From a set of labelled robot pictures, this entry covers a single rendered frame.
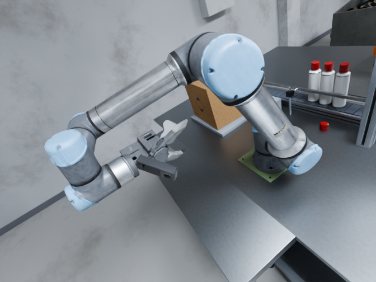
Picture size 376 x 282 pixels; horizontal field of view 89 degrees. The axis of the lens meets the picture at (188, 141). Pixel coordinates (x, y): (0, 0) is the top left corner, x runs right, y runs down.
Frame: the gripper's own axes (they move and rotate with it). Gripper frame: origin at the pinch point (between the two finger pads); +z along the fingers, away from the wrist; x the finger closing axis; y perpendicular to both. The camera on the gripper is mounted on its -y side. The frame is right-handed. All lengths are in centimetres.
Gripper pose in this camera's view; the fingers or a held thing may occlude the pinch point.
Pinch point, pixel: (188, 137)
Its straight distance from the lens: 61.2
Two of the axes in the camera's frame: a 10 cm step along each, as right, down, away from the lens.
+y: -6.5, -6.2, 4.4
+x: -0.6, 6.2, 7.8
